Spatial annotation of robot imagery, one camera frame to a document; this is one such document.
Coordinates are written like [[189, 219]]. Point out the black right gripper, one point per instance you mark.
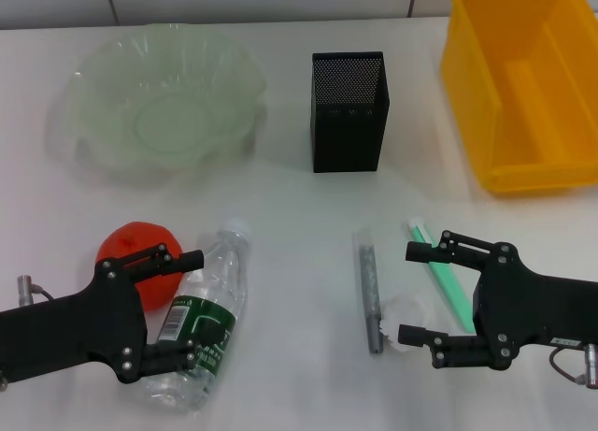
[[523, 309]]

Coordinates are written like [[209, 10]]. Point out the clear green-label water bottle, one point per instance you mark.
[[210, 300]]

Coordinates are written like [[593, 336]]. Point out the white paper ball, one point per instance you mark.
[[404, 311]]

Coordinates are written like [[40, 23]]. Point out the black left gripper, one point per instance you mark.
[[70, 328]]

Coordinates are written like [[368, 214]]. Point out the grey pen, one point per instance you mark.
[[370, 291]]

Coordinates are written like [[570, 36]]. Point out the mint green pen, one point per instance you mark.
[[448, 283]]

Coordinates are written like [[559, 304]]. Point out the orange fruit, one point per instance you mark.
[[126, 239]]

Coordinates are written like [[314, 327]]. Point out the yellow plastic bin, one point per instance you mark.
[[528, 122]]

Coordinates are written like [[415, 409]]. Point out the pale green glass fruit plate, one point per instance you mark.
[[163, 108]]

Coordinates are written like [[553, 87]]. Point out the black mesh pen holder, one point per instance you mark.
[[348, 127]]

